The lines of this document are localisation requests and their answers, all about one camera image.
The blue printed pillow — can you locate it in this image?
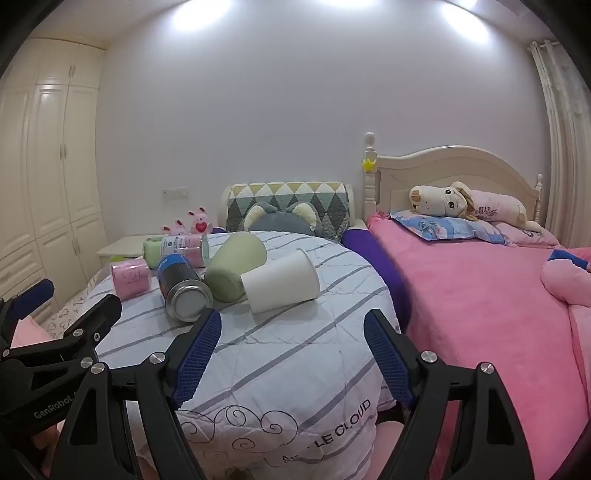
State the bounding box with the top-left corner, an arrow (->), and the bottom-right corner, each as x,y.
390,209 -> 509,243

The heart print sheet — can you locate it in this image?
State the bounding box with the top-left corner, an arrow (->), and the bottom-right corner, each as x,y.
44,267 -> 112,343

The dark blue spray can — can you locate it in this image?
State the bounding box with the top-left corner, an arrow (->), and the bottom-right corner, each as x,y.
156,254 -> 215,323

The cream dog plush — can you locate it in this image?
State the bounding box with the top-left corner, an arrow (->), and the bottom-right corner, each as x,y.
409,181 -> 479,223

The cream curtain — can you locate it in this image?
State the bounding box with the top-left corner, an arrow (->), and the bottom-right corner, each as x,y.
528,39 -> 591,251

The pink blanket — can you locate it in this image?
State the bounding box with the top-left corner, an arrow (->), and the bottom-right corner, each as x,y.
367,212 -> 591,480

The plush dog toy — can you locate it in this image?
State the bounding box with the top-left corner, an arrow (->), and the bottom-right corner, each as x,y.
465,188 -> 551,234

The purple cloth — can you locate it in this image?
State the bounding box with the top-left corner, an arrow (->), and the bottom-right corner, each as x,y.
341,226 -> 413,334

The diamond pattern cushion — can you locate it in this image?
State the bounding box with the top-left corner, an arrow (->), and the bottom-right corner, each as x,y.
225,182 -> 352,241

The pink tissue roll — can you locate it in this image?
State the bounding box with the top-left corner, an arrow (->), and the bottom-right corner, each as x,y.
110,258 -> 151,299

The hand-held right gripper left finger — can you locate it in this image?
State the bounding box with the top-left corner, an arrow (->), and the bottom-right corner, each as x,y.
62,308 -> 223,480

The white cup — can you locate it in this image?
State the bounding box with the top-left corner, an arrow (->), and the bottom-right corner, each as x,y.
240,248 -> 321,315

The light green cup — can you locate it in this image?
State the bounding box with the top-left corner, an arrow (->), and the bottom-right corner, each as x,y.
203,232 -> 269,304

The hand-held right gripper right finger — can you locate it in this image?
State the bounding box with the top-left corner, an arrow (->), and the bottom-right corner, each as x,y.
363,309 -> 539,480

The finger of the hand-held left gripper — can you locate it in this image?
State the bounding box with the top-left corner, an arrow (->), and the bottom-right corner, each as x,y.
0,278 -> 56,348
0,293 -> 123,371

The green and pink labelled bottle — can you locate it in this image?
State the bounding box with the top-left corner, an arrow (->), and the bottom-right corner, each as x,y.
142,233 -> 210,269

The pink plush toy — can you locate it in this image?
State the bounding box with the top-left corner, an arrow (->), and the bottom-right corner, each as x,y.
540,246 -> 591,308

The grey cat plush pillow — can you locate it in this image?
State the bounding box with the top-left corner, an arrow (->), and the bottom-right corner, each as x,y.
242,203 -> 324,239

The white nightstand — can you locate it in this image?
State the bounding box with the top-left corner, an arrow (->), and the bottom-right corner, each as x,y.
95,233 -> 167,269

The cream wooden bed headboard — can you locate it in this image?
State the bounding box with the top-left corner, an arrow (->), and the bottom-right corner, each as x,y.
362,132 -> 546,230

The cream wardrobe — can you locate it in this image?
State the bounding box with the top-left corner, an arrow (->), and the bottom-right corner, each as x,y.
0,37 -> 110,324

